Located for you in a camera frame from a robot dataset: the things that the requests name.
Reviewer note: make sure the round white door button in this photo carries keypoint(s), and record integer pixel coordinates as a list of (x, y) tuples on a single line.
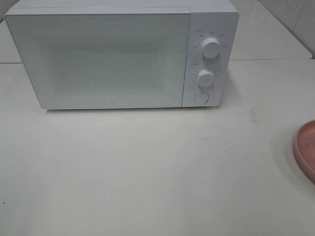
[(201, 98)]

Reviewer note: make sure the white microwave door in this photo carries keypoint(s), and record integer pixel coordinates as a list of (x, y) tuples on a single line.
[(103, 61)]

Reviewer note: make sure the pink round plate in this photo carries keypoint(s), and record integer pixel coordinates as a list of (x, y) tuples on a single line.
[(304, 149)]

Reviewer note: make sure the white upper power knob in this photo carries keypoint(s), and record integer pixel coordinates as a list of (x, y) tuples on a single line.
[(210, 47)]

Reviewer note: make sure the white microwave oven body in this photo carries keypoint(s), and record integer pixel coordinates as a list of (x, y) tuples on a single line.
[(207, 18)]

